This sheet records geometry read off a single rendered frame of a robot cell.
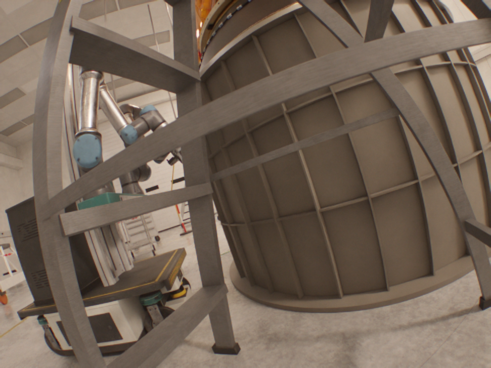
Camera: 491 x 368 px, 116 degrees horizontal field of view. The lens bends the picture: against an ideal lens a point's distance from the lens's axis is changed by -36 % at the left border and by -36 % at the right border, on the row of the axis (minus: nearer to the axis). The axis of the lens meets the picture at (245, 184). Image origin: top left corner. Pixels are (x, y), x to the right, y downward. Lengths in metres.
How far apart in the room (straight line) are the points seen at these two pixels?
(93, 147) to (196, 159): 0.45
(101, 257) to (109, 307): 0.27
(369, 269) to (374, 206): 0.25
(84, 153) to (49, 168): 0.60
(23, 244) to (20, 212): 0.16
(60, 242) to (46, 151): 0.13
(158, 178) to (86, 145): 8.07
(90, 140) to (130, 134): 0.17
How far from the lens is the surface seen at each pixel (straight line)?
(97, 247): 1.25
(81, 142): 0.97
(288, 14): 1.02
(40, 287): 1.40
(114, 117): 1.19
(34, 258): 1.37
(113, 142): 9.63
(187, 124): 0.18
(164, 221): 8.92
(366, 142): 0.88
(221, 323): 0.87
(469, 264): 1.07
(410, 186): 0.92
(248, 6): 1.37
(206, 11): 1.94
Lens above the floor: 0.57
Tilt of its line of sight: 1 degrees up
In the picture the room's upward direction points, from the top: 18 degrees counter-clockwise
